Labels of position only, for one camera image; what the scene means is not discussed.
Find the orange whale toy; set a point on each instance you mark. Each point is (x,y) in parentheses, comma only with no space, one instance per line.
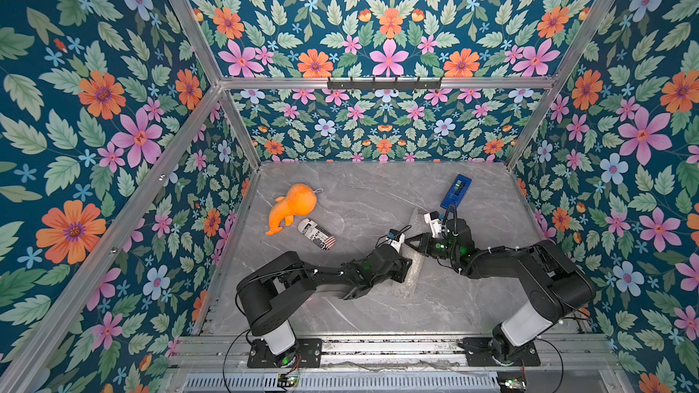
(299,201)

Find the black white patterned can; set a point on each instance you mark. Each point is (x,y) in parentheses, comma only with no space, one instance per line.
(316,234)

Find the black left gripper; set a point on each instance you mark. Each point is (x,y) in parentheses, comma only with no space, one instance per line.
(400,272)

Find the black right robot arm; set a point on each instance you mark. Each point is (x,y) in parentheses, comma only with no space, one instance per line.
(554,287)

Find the black wall hook rail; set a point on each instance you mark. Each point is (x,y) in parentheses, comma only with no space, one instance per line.
(370,84)

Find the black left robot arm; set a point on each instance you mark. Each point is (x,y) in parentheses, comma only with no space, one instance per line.
(269,296)

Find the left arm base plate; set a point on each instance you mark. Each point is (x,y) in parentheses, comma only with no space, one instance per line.
(305,354)

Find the blue rectangular box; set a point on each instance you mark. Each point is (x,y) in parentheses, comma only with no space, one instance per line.
(456,192)

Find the clear bubble wrap sheet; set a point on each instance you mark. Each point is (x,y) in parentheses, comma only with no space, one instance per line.
(419,226)

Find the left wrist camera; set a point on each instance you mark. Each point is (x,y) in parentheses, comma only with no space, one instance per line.
(395,239)

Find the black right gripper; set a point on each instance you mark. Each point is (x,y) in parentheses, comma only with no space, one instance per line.
(429,246)

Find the white perforated cable tray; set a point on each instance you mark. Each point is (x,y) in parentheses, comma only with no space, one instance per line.
(344,382)

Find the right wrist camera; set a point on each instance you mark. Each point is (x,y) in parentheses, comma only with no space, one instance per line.
(434,221)

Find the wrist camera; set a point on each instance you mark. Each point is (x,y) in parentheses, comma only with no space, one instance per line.
(434,221)
(395,239)

